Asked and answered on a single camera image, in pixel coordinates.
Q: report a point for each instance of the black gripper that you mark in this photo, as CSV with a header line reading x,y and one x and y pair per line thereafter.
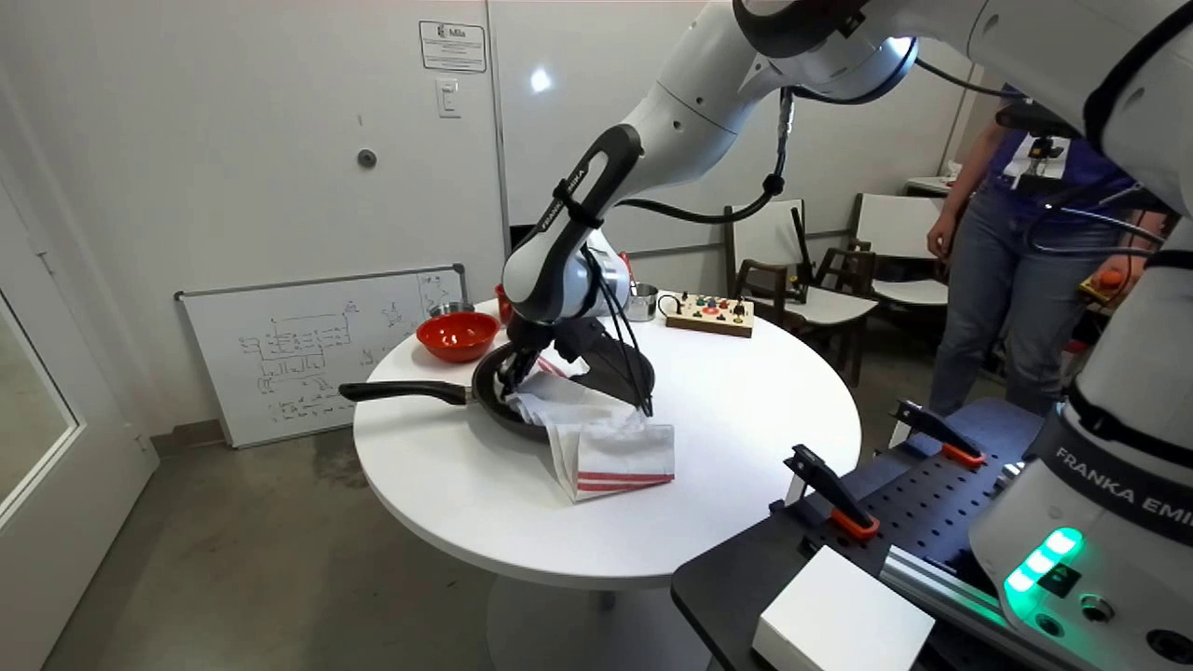
x,y
533,338

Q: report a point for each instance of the black frying pan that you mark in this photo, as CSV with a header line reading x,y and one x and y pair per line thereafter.
x,y
621,365

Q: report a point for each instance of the white towel red stripes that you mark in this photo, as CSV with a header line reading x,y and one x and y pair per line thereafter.
x,y
621,452

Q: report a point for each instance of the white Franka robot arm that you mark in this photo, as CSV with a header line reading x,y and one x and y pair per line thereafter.
x,y
1120,375

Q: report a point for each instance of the red mug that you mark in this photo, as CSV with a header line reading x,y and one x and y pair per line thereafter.
x,y
501,302

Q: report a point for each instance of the red bowl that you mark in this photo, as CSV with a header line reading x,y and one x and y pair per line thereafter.
x,y
456,338

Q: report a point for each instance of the small steel saucepan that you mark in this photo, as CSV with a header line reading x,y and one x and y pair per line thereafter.
x,y
646,302

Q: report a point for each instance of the wooden board colourful pieces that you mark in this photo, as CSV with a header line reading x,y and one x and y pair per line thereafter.
x,y
710,314

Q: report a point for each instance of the leaning framed whiteboard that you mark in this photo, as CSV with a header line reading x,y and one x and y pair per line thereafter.
x,y
312,357

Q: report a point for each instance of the white chair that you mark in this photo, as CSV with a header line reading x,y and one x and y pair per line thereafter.
x,y
765,243
913,290

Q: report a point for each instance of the black clamp orange tip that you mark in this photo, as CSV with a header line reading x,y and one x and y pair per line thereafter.
x,y
938,433
824,490

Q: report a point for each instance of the white box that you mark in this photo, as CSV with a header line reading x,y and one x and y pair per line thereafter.
x,y
843,615

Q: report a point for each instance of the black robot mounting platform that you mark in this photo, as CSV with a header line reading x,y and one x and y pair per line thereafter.
x,y
944,507

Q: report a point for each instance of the white door with window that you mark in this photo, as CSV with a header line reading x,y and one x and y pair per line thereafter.
x,y
75,545

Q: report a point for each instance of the seated person blue jeans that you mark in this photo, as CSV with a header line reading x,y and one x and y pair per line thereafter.
x,y
1008,299

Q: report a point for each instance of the black wall tray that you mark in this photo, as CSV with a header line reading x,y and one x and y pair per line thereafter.
x,y
524,231

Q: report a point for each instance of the wall mounted whiteboard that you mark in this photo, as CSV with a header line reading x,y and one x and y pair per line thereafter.
x,y
544,111

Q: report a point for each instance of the round grey wall knob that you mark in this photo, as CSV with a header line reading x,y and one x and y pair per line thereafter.
x,y
367,157

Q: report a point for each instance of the white wall switch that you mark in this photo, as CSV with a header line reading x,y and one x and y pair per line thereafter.
x,y
450,98

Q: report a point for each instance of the framed wall sign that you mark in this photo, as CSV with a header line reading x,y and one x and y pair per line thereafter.
x,y
454,47

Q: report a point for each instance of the aluminium rail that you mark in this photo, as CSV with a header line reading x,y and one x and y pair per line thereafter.
x,y
944,590

